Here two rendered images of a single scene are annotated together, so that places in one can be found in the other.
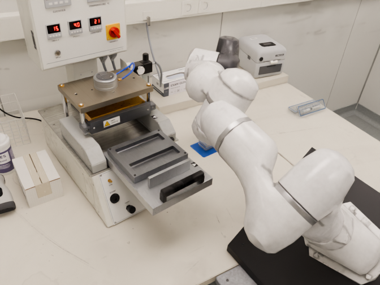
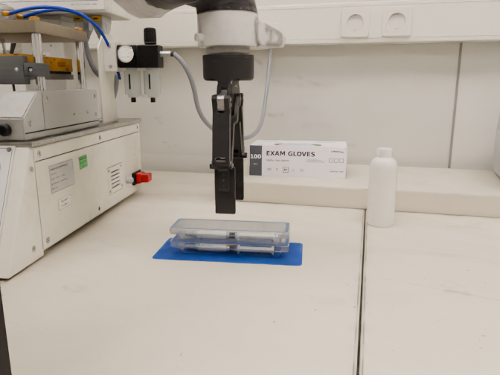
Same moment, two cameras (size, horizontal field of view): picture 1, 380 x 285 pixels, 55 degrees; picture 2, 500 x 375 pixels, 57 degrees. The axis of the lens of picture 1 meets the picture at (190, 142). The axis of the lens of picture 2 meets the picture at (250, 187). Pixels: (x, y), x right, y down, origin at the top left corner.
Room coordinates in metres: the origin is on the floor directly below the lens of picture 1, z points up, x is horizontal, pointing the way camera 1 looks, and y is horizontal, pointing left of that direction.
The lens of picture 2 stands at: (0.84, -0.65, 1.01)
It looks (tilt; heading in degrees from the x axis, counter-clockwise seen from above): 13 degrees down; 47
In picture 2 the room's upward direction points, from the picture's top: straight up
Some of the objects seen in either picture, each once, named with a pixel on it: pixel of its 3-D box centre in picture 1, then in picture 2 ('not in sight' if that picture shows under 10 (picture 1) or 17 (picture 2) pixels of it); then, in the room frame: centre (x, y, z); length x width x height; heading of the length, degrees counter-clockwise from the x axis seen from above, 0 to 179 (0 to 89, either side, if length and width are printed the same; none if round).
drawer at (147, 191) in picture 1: (156, 164); not in sight; (0.86, 0.10, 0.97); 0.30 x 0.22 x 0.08; 41
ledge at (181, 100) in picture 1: (214, 81); (401, 186); (1.83, -0.11, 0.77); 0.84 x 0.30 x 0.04; 123
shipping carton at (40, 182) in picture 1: (37, 177); not in sight; (0.94, 0.54, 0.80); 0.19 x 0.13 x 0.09; 33
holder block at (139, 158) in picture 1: (147, 154); not in sight; (0.90, 0.13, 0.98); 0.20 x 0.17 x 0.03; 131
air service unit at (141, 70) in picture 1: (141, 72); (138, 65); (1.34, 0.22, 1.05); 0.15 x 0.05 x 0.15; 131
